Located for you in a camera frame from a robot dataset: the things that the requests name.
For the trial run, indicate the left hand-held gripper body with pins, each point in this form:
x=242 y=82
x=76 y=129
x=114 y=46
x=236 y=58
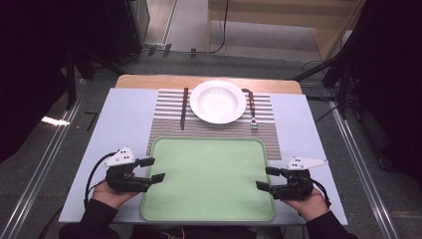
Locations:
x=124 y=181

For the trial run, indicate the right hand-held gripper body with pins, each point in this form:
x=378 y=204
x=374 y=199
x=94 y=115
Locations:
x=297 y=189

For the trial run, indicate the light green tray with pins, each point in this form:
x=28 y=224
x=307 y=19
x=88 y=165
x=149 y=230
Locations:
x=212 y=182

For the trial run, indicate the white deep plate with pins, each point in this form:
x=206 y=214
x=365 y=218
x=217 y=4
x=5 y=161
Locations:
x=218 y=102

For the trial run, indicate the person's left hand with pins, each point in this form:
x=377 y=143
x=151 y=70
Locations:
x=109 y=197

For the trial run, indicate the person's right hand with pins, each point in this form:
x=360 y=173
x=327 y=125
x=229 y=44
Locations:
x=312 y=207

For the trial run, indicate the white board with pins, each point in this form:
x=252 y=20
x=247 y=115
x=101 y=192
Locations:
x=126 y=132

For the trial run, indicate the striped placemat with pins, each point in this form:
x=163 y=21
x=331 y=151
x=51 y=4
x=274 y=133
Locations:
x=212 y=130

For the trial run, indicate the wooden table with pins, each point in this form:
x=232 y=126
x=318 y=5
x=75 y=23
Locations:
x=149 y=81

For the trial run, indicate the small dark object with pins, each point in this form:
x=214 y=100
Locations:
x=245 y=90

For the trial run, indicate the black metal stand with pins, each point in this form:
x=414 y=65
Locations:
x=70 y=83

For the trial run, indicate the black tripod stand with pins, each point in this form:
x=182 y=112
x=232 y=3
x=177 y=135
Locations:
x=338 y=73

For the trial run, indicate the black cabinet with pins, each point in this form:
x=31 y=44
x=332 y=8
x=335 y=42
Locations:
x=127 y=30

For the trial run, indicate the dark curtain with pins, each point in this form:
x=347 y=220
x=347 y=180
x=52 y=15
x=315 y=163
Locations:
x=391 y=83
x=30 y=66

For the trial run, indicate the light wooden shelf unit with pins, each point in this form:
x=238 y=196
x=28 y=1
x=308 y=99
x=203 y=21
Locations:
x=298 y=20

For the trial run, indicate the metal floor rail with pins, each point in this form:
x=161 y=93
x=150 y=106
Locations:
x=361 y=172
x=36 y=179

